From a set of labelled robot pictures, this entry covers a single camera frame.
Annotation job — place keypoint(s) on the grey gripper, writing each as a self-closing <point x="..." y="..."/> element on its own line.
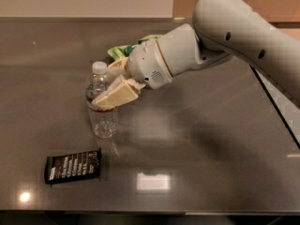
<point x="148" y="63"/>

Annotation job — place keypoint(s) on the clear plastic water bottle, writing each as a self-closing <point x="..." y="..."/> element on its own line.
<point x="103" y="117"/>

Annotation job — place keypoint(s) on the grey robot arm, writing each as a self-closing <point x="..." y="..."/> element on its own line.
<point x="221" y="29"/>

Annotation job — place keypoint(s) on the black rxbar chocolate bar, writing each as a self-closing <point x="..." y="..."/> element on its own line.
<point x="72" y="167"/>

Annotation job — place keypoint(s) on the green snack bag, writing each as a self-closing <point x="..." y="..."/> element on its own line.
<point x="118" y="52"/>

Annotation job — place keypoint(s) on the grey side table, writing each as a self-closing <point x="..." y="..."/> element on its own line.
<point x="287" y="109"/>

